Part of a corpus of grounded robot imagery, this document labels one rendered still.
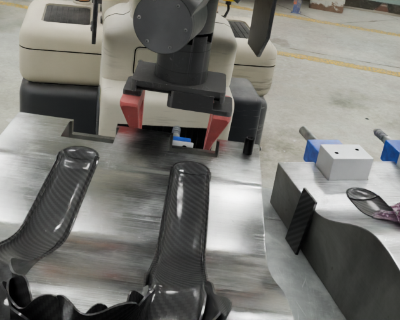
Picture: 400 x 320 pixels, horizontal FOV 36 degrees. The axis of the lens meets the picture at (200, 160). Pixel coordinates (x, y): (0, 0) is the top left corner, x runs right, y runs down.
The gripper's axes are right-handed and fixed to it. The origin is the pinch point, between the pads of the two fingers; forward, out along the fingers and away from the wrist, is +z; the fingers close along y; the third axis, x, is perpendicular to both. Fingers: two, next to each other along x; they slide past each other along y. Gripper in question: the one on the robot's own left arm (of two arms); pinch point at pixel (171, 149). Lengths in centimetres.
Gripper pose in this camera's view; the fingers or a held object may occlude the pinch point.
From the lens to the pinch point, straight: 72.6
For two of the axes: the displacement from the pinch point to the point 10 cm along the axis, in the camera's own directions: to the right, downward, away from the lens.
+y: 9.9, 1.5, 0.2
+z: -1.4, 8.8, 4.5
